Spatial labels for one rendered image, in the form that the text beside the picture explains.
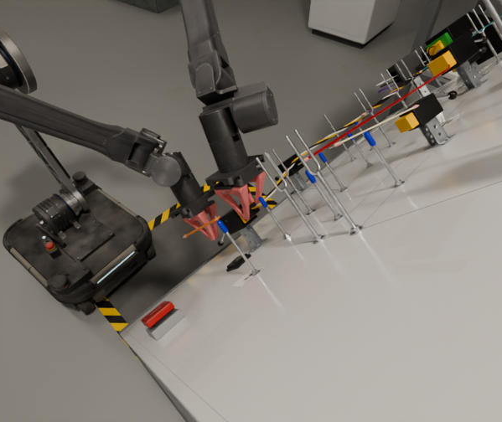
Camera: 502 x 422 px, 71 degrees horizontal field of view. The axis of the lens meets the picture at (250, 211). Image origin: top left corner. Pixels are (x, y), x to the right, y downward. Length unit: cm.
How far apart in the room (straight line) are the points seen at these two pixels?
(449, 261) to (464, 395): 11
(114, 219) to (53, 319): 56
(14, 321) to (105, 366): 54
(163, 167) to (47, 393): 142
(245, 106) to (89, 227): 148
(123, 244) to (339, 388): 166
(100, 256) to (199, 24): 135
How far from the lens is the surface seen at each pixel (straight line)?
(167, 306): 60
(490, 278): 25
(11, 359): 205
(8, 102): 67
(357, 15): 397
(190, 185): 74
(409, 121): 58
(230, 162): 60
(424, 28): 139
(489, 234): 30
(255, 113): 57
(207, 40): 66
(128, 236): 186
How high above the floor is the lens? 166
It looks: 50 degrees down
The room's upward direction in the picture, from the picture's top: straight up
